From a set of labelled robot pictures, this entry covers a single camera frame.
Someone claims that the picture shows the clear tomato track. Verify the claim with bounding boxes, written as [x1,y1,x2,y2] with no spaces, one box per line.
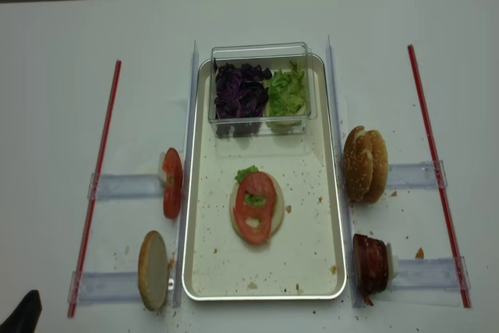
[87,173,164,200]

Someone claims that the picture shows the upright bun bottom half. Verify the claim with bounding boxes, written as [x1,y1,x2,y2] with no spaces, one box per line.
[138,231,168,311]

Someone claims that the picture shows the stack of meat slices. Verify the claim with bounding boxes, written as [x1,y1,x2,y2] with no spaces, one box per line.
[352,234,390,306]

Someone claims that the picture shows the purple cabbage leaves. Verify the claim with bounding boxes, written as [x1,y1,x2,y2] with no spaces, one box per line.
[213,61,272,119]

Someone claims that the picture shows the right red rail strip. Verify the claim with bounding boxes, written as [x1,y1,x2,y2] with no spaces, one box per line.
[407,44,472,309]

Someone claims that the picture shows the white tomato pusher block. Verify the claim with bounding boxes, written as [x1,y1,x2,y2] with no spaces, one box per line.
[157,152,167,186]

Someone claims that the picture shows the green lettuce in container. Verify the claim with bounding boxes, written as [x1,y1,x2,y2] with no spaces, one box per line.
[264,60,307,117]

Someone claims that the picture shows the clear bun track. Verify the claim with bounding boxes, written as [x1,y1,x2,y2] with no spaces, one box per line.
[68,271,142,304]
[386,161,448,189]

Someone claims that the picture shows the white meat pusher block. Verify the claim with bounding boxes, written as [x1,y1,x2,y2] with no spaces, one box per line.
[386,243,399,283]

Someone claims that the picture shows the lettuce leaf on bun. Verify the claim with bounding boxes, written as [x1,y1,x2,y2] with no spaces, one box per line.
[235,165,259,184]

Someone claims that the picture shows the sesame bun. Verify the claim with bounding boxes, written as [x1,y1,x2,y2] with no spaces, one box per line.
[363,130,388,204]
[343,126,373,201]

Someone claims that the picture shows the left red rail strip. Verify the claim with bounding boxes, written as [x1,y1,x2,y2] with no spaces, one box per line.
[67,60,122,319]

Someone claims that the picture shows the white metal tray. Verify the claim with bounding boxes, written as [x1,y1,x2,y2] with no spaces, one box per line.
[182,56,347,301]

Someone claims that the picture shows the sesame bun top front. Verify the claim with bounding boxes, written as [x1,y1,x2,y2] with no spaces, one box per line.
[343,126,373,201]

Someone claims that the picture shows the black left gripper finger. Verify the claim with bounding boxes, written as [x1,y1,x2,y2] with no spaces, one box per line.
[7,290,41,333]

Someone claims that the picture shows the clear plastic container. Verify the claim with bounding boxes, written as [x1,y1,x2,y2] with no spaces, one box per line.
[207,42,317,138]

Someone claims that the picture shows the upright tomato slices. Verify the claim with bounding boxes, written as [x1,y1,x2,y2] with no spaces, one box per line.
[162,147,183,219]

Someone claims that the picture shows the clear meat track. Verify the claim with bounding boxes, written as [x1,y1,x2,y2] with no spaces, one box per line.
[389,257,470,290]

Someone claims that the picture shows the tomato slices on bun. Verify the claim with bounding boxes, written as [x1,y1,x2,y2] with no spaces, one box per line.
[233,172,276,244]

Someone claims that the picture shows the sesame bun top rear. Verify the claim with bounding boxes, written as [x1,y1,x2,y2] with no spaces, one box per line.
[363,130,388,204]

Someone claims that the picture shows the clear bun bottom track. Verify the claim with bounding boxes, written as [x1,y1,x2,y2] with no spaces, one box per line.
[68,271,142,304]

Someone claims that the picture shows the clear bun top track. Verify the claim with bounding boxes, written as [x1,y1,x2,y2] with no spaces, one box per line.
[386,161,448,189]

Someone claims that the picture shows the red rail strip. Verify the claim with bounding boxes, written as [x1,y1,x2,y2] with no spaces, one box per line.
[67,60,122,319]
[407,44,472,309]

